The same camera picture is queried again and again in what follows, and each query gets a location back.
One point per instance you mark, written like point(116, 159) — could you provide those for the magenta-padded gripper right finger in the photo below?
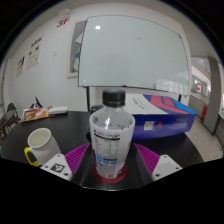
point(147, 159)

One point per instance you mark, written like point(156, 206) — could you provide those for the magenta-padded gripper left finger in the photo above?
point(76, 158)

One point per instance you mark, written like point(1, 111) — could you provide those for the clear plastic water bottle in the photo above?
point(111, 140)

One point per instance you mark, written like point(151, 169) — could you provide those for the flat round red coaster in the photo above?
point(121, 175)

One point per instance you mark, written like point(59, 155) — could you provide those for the large blue cardboard box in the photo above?
point(166, 120)

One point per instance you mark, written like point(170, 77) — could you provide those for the small white flat object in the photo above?
point(58, 110)

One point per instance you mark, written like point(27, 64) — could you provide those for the colourful orange book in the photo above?
point(36, 114)

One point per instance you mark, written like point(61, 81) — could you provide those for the whiteboard on stand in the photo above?
point(133, 53)

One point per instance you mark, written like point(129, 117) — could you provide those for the small white wall poster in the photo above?
point(20, 66)

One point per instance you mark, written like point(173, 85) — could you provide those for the large white wall poster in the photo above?
point(35, 51)

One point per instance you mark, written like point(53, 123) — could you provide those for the red wall sign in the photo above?
point(63, 22)

